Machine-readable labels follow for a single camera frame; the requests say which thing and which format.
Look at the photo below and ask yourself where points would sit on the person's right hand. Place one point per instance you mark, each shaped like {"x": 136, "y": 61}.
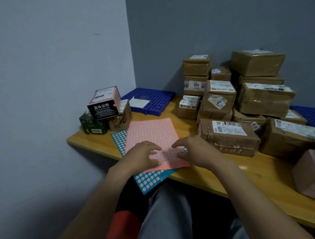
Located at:
{"x": 201, "y": 152}

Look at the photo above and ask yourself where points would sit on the person's left hand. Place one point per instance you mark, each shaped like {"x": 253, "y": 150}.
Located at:
{"x": 135, "y": 162}

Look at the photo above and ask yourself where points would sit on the teal sticker sheet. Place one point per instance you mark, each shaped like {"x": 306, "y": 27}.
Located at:
{"x": 147, "y": 182}

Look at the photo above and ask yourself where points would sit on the box of stack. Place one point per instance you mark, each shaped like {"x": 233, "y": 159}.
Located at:
{"x": 226, "y": 142}

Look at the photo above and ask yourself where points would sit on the pink dot sticker sheet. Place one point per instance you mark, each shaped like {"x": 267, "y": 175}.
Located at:
{"x": 150, "y": 130}

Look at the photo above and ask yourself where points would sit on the small brown printed box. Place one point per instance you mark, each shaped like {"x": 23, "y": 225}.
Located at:
{"x": 123, "y": 120}

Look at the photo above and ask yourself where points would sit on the dark green box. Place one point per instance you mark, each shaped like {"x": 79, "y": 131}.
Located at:
{"x": 92, "y": 126}

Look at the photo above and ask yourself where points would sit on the box with 2 label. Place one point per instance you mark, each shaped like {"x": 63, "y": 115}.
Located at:
{"x": 228, "y": 101}

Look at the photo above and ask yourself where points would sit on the black and pink box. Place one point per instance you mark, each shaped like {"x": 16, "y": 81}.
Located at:
{"x": 103, "y": 110}

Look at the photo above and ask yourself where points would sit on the pile of brown parcels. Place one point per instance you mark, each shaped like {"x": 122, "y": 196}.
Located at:
{"x": 257, "y": 64}

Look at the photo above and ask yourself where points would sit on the large pink box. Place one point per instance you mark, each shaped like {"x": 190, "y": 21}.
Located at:
{"x": 305, "y": 177}

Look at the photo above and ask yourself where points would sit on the person's left forearm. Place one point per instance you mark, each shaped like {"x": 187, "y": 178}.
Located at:
{"x": 98, "y": 209}

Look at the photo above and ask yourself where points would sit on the person's right forearm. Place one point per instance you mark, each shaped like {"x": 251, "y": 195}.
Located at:
{"x": 258, "y": 204}

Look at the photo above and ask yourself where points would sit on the person's grey trousers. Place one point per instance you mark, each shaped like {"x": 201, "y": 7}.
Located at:
{"x": 167, "y": 216}

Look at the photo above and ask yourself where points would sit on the white paper note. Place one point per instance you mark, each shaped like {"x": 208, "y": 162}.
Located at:
{"x": 139, "y": 102}

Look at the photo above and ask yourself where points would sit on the red stool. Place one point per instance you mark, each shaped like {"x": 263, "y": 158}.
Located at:
{"x": 123, "y": 226}

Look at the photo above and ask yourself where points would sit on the blue plastic grid pallet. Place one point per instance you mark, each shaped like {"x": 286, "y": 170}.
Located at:
{"x": 157, "y": 98}
{"x": 305, "y": 114}

